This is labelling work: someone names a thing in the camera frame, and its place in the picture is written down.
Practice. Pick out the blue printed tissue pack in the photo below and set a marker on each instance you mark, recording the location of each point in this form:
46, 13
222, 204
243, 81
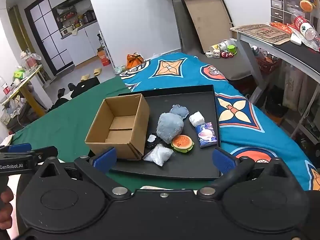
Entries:
206, 135

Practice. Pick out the black and white fuzzy toy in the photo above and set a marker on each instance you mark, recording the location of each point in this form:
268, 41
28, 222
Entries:
152, 145

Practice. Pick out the white charger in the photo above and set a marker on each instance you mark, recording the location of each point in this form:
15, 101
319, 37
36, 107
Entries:
208, 54

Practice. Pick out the grey bench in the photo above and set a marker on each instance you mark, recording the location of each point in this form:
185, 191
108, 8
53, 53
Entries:
237, 65

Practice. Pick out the burger plush toy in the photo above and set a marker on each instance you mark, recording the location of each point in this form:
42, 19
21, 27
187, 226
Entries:
182, 143

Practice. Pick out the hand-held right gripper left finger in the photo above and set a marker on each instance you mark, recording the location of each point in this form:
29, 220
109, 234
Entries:
105, 157

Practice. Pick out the blue printed blanket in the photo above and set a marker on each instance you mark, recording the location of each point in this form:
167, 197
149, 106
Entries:
190, 75

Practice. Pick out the green box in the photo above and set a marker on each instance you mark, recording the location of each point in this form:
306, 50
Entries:
18, 74

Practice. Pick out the black framed cardboard board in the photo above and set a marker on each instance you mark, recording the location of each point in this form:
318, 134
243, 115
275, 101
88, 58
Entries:
210, 22

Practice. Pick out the white packet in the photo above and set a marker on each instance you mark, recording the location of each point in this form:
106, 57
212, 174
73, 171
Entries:
197, 119

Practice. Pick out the large fluffy blue plush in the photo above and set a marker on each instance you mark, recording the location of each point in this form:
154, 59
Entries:
170, 127

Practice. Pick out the person's left hand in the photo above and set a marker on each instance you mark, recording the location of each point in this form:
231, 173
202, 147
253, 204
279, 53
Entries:
5, 200

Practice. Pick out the white kitchen cabinet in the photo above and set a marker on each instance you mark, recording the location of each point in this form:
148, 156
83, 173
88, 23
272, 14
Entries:
77, 42

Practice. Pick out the clear bag of white filling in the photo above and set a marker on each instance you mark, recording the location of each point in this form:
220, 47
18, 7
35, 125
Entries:
158, 155

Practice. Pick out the yellow slipper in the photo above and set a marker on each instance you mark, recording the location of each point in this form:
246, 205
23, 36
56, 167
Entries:
85, 77
97, 72

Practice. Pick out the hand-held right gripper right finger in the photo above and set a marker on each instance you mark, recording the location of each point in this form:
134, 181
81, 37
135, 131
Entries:
223, 161

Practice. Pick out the black desk mat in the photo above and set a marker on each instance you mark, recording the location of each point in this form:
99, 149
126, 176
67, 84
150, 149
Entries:
300, 48

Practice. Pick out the grey drawer unit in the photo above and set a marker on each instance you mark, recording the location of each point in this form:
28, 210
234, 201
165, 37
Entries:
277, 5

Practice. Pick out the white remote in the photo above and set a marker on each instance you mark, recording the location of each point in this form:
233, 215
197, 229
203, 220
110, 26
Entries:
296, 40

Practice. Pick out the red basket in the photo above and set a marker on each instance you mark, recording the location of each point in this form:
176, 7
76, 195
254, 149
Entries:
268, 63

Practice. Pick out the black framed glass door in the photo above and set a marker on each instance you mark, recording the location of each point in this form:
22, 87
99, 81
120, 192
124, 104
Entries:
50, 42

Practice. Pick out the black and white cloth pile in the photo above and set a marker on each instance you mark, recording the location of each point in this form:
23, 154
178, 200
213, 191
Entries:
85, 86

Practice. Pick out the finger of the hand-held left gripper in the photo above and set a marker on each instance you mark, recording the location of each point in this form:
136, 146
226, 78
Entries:
46, 153
20, 147

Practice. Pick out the brown patterned mat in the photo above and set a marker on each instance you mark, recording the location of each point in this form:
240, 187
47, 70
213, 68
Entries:
261, 31

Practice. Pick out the orange cardboard box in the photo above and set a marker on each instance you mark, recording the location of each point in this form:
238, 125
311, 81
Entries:
103, 56

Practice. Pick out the red label plastic bottle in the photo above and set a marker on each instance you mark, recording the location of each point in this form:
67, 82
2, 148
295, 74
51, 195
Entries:
303, 26

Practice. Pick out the orange bag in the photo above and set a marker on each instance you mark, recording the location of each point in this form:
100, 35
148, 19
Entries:
134, 60

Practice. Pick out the narrow white rack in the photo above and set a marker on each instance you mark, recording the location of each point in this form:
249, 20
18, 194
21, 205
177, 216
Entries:
103, 47

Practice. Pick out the brown cardboard box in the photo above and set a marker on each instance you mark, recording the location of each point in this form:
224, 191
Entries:
120, 123

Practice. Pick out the black tray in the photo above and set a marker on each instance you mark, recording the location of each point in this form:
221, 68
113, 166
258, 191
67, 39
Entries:
195, 161

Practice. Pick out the yellow table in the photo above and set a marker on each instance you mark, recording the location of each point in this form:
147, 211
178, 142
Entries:
32, 92

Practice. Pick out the white desk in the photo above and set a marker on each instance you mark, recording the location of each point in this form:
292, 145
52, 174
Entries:
287, 55

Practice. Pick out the round orange plush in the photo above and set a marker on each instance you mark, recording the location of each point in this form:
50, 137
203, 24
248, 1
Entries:
307, 5

